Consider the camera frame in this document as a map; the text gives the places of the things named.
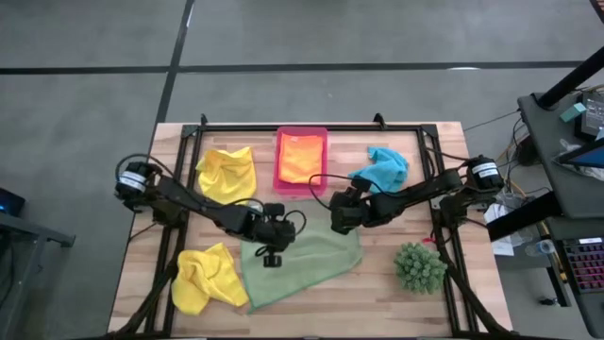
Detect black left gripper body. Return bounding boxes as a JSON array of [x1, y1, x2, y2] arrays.
[[252, 215, 298, 254]]

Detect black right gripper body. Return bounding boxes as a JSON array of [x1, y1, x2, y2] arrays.
[[328, 188, 374, 223]]

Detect green microfiber towel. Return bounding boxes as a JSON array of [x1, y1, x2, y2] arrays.
[[239, 197, 364, 314]]

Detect orange microfiber towel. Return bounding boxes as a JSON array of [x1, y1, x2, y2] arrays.
[[277, 133, 326, 185]]

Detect yellow microfiber towel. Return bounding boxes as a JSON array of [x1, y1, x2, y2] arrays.
[[170, 243, 250, 316], [195, 145, 259, 207]]

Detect blue microfiber towel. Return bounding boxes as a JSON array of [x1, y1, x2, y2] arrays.
[[347, 145, 411, 195]]

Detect pink translucent plastic bin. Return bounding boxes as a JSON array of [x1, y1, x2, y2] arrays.
[[272, 126, 329, 197]]

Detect green artificial plant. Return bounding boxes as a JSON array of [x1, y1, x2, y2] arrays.
[[393, 242, 448, 296]]

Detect white crumpled paper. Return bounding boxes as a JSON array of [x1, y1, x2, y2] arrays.
[[483, 202, 516, 258]]

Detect black power adapter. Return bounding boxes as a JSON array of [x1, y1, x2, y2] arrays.
[[515, 135, 540, 167]]

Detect clear plastic bottle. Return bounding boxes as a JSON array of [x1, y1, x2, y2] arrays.
[[524, 238, 558, 259]]

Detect small teal box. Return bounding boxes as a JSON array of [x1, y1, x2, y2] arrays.
[[560, 102, 588, 124]]

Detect grey side desk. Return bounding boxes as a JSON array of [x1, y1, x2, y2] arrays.
[[485, 92, 604, 339]]

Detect tablet with blue screen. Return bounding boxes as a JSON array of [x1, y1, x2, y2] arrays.
[[555, 140, 604, 171]]

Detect black diagonal pole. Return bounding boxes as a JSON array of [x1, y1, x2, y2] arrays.
[[537, 45, 604, 111]]

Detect backlit computer keyboard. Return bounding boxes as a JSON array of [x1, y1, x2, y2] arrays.
[[560, 235, 604, 295]]

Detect black electronic device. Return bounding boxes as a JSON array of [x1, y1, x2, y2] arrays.
[[579, 89, 604, 142]]

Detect dark side table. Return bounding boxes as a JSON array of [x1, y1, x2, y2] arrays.
[[0, 210, 76, 340]]

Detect blue-lit black device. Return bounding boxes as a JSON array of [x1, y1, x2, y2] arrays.
[[0, 187, 26, 218]]

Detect black aluminium table frame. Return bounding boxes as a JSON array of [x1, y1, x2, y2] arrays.
[[106, 112, 518, 340]]

